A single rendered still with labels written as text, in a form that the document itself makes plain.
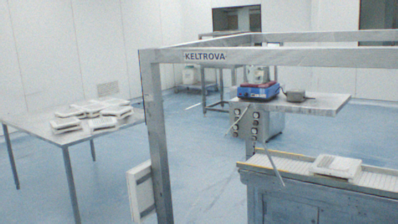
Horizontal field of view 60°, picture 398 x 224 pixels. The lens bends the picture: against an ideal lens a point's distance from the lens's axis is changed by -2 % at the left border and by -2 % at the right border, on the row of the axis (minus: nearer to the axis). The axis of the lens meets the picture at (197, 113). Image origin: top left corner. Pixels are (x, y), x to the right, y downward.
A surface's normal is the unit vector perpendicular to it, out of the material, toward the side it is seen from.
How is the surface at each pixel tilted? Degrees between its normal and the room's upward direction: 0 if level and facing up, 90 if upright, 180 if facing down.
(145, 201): 90
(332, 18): 90
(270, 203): 90
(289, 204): 90
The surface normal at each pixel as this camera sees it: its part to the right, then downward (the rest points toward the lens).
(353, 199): -0.56, 0.25
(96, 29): 0.78, 0.11
